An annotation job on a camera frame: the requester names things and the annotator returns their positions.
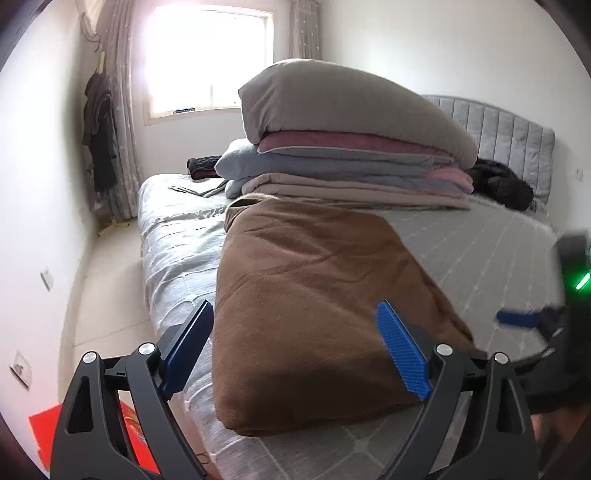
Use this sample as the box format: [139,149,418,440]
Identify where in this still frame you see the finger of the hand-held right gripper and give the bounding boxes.
[495,309,546,330]

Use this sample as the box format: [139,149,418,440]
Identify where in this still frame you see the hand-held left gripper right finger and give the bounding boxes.
[374,301,541,480]

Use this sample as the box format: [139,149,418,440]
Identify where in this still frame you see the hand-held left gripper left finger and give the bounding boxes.
[48,299,215,480]

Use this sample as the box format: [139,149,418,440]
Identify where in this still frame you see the brown jacket with fleece collar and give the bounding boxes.
[211,193,478,437]

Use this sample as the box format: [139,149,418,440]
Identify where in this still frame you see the dark hanging clothes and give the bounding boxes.
[82,71,118,192]

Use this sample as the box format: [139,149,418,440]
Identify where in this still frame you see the person's right hand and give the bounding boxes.
[531,408,591,462]

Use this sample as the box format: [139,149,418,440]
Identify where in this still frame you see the bed with grey checked cover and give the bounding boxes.
[136,173,566,480]

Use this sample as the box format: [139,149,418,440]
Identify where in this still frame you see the black puffer jacket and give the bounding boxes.
[466,158,535,212]

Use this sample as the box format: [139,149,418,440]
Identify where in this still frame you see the light pink folded blanket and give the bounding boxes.
[427,165,475,195]

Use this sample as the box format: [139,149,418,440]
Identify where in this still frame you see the flat grey sheet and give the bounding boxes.
[168,179,226,199]

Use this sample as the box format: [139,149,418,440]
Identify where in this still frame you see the red box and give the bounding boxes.
[28,399,162,476]

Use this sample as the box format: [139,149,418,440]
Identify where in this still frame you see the black garment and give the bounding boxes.
[187,156,225,182]

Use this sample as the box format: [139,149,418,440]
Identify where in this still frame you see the grey padded headboard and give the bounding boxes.
[422,95,556,215]

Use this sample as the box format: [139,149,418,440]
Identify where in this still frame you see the blue-grey folded blanket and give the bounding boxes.
[215,138,462,185]

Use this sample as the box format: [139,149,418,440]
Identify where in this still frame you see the grey patterned curtain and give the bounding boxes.
[288,0,321,61]
[102,0,144,222]

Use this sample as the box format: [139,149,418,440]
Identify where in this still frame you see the mauve folded blanket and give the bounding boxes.
[256,130,455,160]

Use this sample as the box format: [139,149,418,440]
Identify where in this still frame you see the window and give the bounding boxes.
[143,7,274,127]

